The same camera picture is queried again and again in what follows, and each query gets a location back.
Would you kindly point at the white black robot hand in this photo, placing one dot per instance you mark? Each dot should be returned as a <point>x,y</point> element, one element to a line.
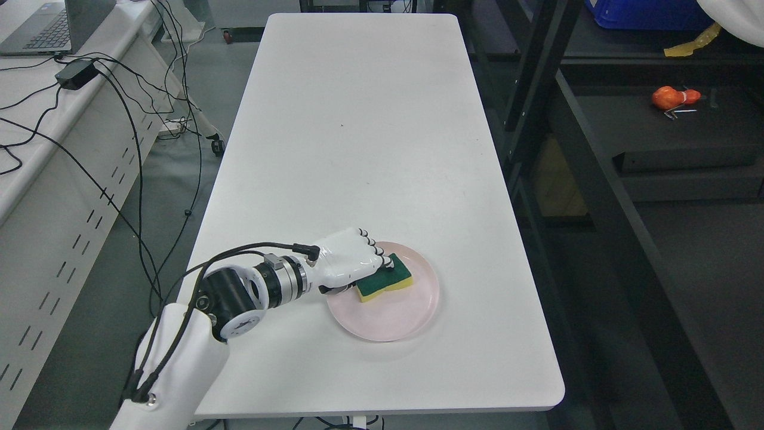
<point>344,258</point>

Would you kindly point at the green yellow sponge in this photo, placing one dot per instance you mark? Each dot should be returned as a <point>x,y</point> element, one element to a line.
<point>389,278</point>

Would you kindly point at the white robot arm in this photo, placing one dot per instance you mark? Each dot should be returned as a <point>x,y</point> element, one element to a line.
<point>186,347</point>

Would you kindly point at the black metal shelf rack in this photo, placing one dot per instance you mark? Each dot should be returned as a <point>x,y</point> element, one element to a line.
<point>643,226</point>

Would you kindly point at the orange toy on shelf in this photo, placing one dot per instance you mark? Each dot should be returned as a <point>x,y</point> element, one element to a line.
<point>667,98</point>

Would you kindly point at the pink round plate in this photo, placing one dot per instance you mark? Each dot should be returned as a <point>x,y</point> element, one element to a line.
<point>393,315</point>

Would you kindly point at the white side desk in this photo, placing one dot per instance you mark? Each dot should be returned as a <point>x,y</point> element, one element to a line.
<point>72,159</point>

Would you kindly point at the black power adapter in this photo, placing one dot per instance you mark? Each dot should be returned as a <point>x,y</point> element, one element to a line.
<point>76,74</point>

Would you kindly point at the grey laptop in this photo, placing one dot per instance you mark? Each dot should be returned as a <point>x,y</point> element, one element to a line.
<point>57,27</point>

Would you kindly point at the blue plastic bin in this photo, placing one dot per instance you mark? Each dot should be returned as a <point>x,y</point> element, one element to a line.
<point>649,15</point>

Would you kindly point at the yellow tape piece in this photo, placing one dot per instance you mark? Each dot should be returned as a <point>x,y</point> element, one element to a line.
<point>688,48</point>

